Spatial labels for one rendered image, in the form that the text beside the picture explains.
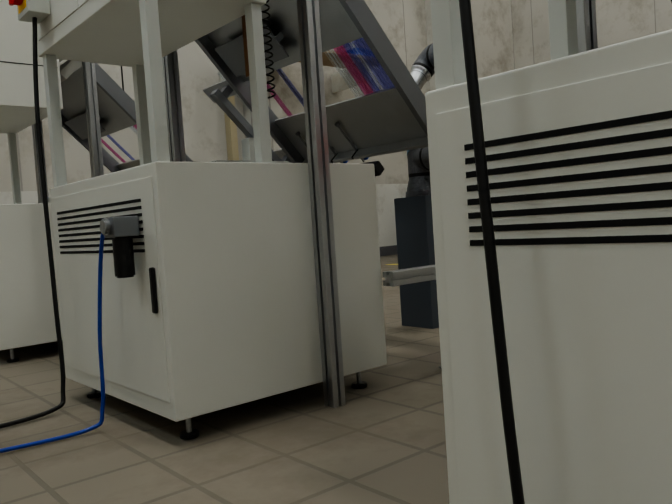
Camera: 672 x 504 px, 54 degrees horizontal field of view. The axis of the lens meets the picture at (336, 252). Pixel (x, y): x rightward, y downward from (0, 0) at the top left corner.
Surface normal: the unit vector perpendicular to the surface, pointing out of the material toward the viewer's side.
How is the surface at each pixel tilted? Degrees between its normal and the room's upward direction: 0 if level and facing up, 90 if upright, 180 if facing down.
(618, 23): 90
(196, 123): 90
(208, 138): 90
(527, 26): 90
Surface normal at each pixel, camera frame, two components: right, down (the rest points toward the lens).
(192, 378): 0.65, -0.01
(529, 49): -0.76, 0.08
